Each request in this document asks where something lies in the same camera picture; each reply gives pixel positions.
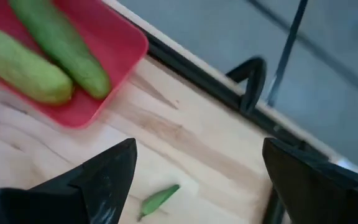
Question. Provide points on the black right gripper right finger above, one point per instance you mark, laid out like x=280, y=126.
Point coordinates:
x=319, y=196

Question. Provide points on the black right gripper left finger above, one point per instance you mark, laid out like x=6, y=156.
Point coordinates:
x=98, y=193

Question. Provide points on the green chili pepper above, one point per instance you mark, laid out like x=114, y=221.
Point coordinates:
x=157, y=200

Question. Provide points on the light green cucumber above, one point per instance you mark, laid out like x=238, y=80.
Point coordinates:
x=23, y=68

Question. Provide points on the red plastic basket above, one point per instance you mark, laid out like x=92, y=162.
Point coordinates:
x=113, y=40

